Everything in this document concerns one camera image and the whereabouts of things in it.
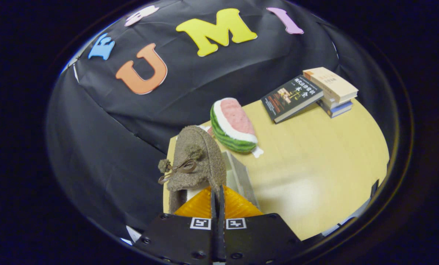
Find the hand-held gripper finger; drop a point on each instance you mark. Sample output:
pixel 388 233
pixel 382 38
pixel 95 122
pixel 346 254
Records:
pixel 222 221
pixel 214 221

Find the white fabric storage box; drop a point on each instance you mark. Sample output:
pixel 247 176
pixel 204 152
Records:
pixel 237 176

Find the brown fuzzy slipper shoe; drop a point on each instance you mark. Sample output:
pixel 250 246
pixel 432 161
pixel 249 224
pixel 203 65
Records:
pixel 201 162

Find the white flat object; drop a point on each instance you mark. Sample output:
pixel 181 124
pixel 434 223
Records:
pixel 134 235

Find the watermelon slice plush toy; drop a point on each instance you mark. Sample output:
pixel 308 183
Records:
pixel 234 125

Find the black backdrop cloth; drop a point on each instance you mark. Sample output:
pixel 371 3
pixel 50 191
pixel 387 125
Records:
pixel 94 147

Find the black cover book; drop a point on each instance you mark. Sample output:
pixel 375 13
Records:
pixel 293 97

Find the blue cover book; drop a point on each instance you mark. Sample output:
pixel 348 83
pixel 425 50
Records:
pixel 337 109

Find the grey cover book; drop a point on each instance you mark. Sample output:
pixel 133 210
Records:
pixel 333 102

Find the beige cover book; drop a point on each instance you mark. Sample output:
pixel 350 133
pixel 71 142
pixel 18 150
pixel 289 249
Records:
pixel 331 84

